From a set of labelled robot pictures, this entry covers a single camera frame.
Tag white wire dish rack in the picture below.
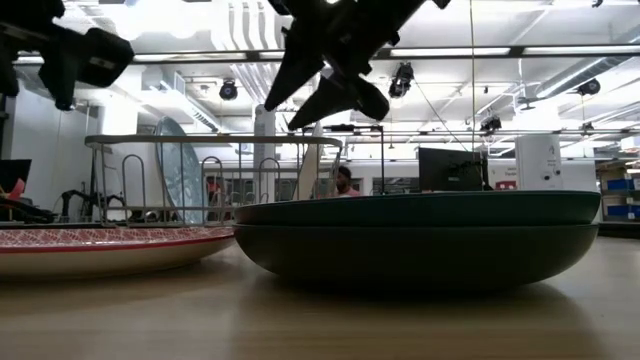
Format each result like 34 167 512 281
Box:
83 133 345 228

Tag blue storage bin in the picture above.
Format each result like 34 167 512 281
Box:
606 178 640 192
602 203 640 219

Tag white cabinet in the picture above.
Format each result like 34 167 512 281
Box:
514 133 567 192

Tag person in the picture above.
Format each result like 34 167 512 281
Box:
333 165 362 199

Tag long white light bar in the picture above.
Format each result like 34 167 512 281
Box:
14 44 640 65

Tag small red object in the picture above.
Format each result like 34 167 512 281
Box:
5 177 27 202

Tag dark blue floral plate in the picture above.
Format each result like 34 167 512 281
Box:
293 120 327 201

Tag red patterned plate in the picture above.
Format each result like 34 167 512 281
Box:
0 225 236 281

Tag dark green plate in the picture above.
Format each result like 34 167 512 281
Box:
233 222 601 292
231 189 602 227

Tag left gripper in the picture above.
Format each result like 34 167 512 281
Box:
0 0 135 112

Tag dark flat screen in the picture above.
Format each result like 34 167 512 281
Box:
0 158 33 194

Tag black stand frame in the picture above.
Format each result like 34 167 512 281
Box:
301 124 387 198

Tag light blue geometric plate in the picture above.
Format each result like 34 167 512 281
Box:
153 115 205 225

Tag black computer monitor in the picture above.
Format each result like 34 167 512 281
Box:
418 147 485 194

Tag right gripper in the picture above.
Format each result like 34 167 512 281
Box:
263 0 401 132

